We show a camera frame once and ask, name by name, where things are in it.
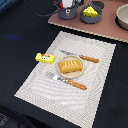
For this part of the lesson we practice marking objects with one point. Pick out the yellow toy cheese wedge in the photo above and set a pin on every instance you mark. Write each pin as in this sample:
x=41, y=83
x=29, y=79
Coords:
x=90, y=12

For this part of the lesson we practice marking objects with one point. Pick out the pink toy stove board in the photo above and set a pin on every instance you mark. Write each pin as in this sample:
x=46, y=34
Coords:
x=106, y=27

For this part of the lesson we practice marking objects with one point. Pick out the beige toy sink bowl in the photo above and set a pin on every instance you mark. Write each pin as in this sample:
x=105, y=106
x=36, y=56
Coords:
x=122, y=15

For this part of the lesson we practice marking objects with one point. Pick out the grey toy frying pan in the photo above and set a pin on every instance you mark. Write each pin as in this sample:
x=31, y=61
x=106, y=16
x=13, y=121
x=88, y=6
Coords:
x=91, y=20

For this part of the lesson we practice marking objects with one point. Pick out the toy fork orange handle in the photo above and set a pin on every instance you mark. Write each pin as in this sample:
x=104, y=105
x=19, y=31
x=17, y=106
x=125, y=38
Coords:
x=67, y=81

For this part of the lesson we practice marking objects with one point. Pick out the toy knife orange handle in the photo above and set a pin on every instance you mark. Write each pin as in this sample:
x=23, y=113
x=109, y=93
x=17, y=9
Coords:
x=81, y=56

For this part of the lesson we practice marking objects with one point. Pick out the grey toy cooking pot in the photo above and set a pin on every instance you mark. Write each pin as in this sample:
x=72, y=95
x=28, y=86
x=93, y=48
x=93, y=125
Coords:
x=67, y=13

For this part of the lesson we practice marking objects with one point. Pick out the beige woven placemat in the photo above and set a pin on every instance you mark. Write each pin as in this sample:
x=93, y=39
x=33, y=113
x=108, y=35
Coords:
x=70, y=103

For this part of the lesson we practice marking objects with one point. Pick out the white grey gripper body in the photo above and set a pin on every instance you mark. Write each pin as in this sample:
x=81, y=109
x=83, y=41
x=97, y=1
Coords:
x=67, y=3

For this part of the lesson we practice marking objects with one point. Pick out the beige round toy plate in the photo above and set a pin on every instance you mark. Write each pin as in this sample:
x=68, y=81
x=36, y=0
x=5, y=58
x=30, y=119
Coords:
x=74, y=74

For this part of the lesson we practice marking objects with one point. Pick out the yellow toy butter box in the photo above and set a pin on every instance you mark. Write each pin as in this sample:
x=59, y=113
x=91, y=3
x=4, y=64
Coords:
x=46, y=58

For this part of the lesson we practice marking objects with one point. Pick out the toy bread loaf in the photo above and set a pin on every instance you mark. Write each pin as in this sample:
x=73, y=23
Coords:
x=69, y=66

